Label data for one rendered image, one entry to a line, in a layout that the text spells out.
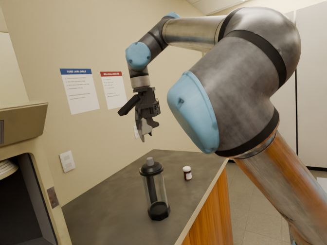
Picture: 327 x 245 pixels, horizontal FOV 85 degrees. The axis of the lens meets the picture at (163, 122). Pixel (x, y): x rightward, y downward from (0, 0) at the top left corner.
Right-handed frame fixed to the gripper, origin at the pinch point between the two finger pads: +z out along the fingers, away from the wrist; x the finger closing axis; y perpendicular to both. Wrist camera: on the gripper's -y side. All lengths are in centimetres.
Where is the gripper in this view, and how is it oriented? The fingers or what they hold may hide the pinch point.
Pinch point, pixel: (145, 136)
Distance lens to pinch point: 75.2
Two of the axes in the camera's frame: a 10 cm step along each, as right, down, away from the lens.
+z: 1.6, 9.7, 1.8
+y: 9.4, -0.9, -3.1
